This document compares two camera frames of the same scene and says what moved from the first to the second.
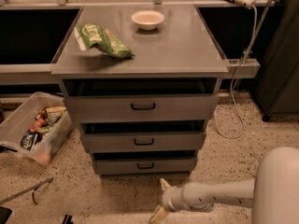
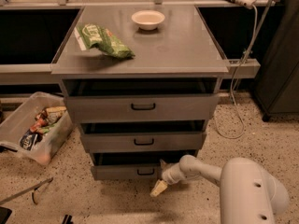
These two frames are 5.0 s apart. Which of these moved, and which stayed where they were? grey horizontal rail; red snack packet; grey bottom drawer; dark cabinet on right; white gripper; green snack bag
Moved: grey bottom drawer; white gripper
Stayed: green snack bag; red snack packet; dark cabinet on right; grey horizontal rail
